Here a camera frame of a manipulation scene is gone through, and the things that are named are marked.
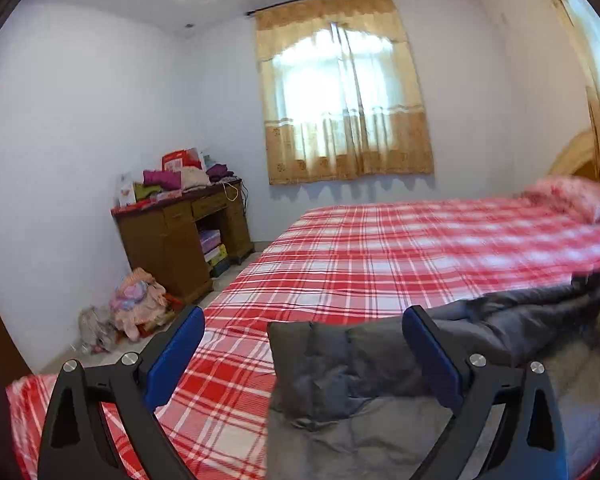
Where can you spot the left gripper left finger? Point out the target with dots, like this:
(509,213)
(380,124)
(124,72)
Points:
(76,441)

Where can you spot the grey puffer jacket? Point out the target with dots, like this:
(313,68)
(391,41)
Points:
(502,386)

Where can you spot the pink clothes pile on floor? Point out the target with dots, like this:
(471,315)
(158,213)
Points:
(139,305)

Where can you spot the grey cloth on floor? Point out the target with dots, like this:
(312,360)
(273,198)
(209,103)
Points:
(96,329)

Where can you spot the red plaid bed sheet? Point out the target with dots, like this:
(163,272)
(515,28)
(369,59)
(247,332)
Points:
(349,264)

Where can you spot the brown wooden desk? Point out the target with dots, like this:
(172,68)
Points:
(163,236)

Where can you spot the purple box under desk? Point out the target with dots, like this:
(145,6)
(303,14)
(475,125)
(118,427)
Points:
(209,239)

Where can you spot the pink floral pillow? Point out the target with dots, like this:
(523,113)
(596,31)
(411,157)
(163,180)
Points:
(578,197)

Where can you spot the white card box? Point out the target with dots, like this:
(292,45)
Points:
(125,191)

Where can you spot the magenta folded garment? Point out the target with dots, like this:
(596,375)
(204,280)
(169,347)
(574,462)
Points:
(167,180)

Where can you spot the pink beige folded garment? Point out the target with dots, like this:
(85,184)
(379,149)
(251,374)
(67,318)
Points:
(193,177)

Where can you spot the wooden headboard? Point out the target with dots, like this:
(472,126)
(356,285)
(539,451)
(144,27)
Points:
(577,158)

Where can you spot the dark purple garment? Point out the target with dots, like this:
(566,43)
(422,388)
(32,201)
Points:
(218,172)

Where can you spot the beige window curtain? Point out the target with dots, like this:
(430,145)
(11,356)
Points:
(340,92)

